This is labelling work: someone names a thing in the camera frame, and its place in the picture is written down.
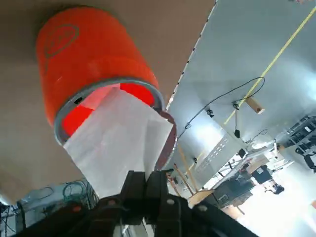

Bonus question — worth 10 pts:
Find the thin black floor cable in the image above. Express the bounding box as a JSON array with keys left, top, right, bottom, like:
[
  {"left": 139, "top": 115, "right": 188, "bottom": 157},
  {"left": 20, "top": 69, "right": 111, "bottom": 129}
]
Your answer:
[{"left": 177, "top": 77, "right": 266, "bottom": 139}]

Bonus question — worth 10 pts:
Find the orange round bin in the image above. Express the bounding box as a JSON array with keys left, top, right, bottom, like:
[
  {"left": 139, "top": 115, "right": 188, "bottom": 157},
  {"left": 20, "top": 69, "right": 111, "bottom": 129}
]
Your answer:
[{"left": 35, "top": 6, "right": 178, "bottom": 171}]

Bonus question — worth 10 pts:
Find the green coiled cable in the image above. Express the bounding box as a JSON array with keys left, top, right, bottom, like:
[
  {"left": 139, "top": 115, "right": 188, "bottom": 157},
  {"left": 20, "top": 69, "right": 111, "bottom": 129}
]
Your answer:
[{"left": 62, "top": 179, "right": 97, "bottom": 207}]

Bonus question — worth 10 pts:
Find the aluminium table edge profile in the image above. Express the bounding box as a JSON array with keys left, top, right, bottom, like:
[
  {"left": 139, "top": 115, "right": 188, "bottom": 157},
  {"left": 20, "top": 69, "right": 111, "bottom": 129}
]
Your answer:
[{"left": 164, "top": 0, "right": 219, "bottom": 111}]

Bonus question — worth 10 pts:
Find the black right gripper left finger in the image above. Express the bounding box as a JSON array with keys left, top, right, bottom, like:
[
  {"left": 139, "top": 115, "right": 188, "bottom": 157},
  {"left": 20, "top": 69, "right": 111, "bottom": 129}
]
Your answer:
[{"left": 11, "top": 170, "right": 146, "bottom": 237}]

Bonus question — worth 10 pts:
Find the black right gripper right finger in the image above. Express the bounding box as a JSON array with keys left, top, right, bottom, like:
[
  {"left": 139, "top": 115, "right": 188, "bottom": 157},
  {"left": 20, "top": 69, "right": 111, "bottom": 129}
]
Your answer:
[{"left": 145, "top": 169, "right": 260, "bottom": 237}]

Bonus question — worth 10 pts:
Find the grey perforated metal panel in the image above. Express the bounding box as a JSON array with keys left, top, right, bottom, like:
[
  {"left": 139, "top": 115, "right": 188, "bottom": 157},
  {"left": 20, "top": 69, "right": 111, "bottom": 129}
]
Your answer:
[{"left": 196, "top": 134, "right": 238, "bottom": 185}]

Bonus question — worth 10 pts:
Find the wooden block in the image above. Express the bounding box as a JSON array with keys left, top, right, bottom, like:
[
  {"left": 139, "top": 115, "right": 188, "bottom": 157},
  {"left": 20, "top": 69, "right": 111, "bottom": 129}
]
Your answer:
[{"left": 245, "top": 96, "right": 265, "bottom": 115}]

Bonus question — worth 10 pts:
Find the white tissue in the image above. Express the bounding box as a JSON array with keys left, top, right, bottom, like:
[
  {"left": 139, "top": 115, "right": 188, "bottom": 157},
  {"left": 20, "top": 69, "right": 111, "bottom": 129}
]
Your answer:
[{"left": 63, "top": 86, "right": 174, "bottom": 237}]

